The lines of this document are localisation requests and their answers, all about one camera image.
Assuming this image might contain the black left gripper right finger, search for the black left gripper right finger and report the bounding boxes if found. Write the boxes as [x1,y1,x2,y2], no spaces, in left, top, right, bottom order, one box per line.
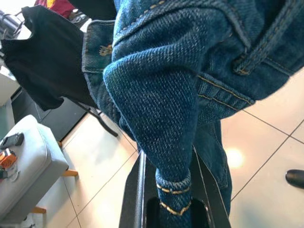
[189,144,233,228]

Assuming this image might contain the black handheld device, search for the black handheld device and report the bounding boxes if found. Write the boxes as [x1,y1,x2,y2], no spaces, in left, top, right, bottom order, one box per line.
[0,133,25,149]

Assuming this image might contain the black tripod stand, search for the black tripod stand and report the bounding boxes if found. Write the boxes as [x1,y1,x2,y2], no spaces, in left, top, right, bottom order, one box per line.
[68,98,119,138]

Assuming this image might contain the black shirt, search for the black shirt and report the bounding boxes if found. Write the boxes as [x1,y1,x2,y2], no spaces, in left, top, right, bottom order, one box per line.
[1,4,117,112]

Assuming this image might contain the silver clothes rack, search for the silver clothes rack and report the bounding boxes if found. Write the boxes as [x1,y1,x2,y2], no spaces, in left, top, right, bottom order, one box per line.
[0,13,24,40]

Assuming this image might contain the black shoe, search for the black shoe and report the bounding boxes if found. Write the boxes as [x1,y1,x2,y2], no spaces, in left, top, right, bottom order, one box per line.
[285,169,304,190]

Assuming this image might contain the grey upholstered ottoman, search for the grey upholstered ottoman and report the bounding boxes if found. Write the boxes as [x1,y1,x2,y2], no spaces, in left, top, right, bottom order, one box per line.
[0,114,79,225]

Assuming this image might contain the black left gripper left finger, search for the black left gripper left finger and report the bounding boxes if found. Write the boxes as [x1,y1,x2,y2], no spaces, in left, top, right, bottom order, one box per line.
[118,151,159,228]

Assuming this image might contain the red yellow garment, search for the red yellow garment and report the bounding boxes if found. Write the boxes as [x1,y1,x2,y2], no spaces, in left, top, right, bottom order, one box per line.
[34,0,75,18]

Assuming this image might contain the blue denim jeans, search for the blue denim jeans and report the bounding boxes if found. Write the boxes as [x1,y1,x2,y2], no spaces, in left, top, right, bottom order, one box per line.
[82,0,304,228]

